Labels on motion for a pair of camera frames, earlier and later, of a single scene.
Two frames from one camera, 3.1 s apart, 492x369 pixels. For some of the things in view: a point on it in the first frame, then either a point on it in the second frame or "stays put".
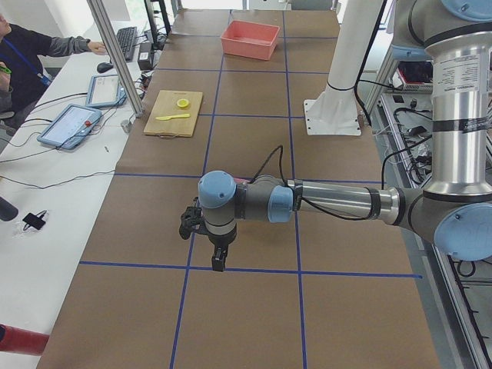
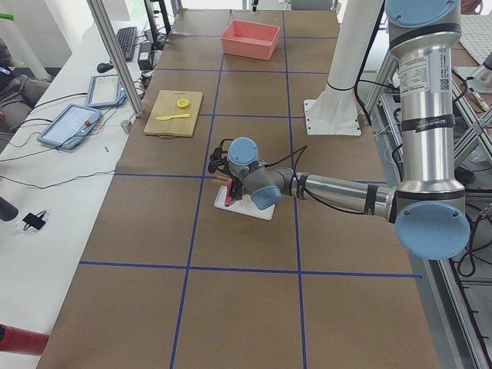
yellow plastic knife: x=170 y=117 stays put
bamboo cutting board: x=166 y=105 stays put
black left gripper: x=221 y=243 -> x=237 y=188
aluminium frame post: x=105 y=30 stays put
